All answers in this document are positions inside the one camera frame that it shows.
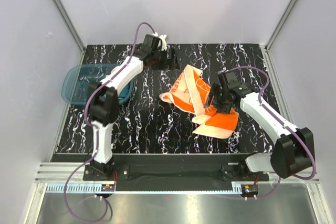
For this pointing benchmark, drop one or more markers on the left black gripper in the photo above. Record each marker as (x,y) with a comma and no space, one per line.
(170,57)

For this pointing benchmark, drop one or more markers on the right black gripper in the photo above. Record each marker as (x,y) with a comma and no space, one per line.
(217,101)

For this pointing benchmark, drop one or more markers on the orange and cream Doraemon towel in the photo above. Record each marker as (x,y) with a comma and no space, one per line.
(189,93)

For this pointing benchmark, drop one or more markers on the teal and cream Doraemon towel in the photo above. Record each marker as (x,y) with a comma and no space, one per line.
(125,93)

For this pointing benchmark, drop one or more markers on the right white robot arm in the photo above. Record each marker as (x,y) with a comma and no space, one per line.
(293,147)

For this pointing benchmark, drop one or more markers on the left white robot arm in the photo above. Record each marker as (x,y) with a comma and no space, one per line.
(101,121)

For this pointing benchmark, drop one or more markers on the right small circuit board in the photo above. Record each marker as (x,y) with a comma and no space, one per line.
(251,189)

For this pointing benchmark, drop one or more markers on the small circuit board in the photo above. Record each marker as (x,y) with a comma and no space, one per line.
(108,187)
(251,189)

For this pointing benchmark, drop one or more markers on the translucent blue plastic tray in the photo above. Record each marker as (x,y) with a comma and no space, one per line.
(76,85)

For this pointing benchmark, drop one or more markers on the left small circuit board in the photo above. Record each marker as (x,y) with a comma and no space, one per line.
(108,187)

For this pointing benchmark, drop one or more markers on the slotted white cable duct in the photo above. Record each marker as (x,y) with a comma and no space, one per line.
(156,189)

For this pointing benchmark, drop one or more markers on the aluminium frame rail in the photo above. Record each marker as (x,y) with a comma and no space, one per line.
(64,171)

